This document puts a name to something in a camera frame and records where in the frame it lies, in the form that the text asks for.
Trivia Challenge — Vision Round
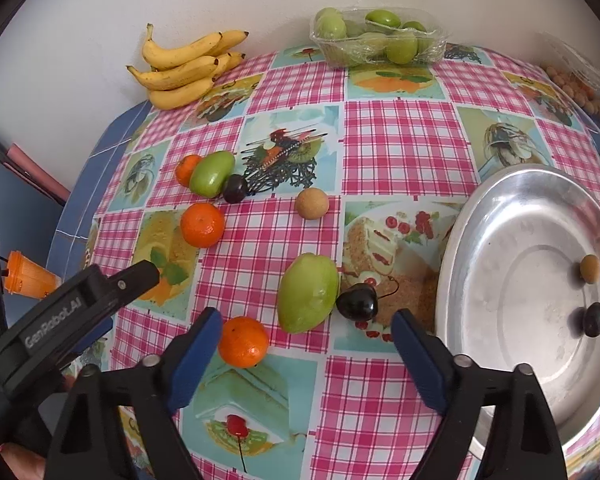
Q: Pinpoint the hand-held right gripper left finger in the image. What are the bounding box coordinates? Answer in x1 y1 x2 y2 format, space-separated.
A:
45 307 224 480

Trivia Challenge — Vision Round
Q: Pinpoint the dark red cherry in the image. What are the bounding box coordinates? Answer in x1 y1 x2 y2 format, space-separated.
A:
582 302 600 337
335 275 400 321
222 174 249 205

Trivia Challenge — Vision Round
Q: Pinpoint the pink rod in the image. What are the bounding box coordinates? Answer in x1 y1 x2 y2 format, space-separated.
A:
7 144 71 201

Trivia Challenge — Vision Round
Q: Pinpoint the brown longan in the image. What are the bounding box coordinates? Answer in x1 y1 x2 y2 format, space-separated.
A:
580 254 600 284
294 188 329 220

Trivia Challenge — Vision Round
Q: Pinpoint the pile of green plums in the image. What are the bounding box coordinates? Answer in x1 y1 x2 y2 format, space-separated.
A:
314 7 428 65

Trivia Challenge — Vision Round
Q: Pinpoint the orange tangerine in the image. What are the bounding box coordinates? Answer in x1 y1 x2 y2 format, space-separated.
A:
175 154 204 187
180 202 226 249
217 316 271 368

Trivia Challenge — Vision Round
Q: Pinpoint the small green mango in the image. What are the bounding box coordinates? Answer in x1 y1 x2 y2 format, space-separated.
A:
189 150 236 198

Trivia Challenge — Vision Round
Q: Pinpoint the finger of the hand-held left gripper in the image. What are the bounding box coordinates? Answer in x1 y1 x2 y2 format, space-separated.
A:
100 260 161 313

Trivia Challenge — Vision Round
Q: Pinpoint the clear plastic tray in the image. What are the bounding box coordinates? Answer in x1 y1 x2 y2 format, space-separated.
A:
309 6 451 68

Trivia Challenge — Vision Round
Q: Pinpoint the plastic tray of brown longans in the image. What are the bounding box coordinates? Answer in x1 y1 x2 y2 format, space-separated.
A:
537 30 600 121

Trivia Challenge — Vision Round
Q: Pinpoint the large green mango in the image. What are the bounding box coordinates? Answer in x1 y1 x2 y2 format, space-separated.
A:
277 253 341 335

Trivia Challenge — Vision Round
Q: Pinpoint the person's left hand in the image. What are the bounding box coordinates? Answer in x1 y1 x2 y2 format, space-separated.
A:
0 442 48 480

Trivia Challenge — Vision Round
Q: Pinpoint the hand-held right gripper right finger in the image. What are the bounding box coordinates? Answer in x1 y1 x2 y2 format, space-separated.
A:
391 308 568 480

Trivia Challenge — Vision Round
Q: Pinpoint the pink checkered printed tablecloth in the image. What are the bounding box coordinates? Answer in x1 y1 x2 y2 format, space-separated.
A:
82 45 600 480

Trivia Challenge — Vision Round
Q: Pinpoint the round metal pan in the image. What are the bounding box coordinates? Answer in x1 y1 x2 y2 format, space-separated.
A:
434 162 600 461

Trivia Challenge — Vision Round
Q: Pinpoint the bunch of yellow bananas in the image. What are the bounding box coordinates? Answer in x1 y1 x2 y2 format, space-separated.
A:
126 23 250 111

